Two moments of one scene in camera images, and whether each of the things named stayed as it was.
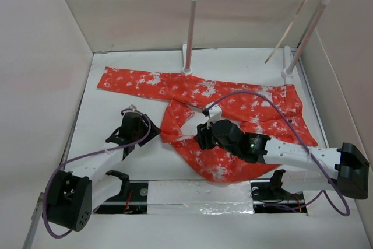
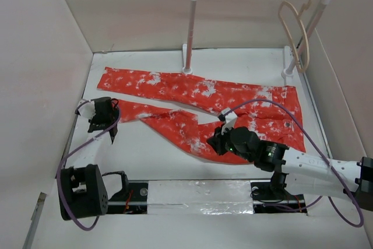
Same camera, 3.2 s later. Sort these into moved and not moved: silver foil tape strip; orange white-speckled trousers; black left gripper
Moved: black left gripper; orange white-speckled trousers
Not moved: silver foil tape strip
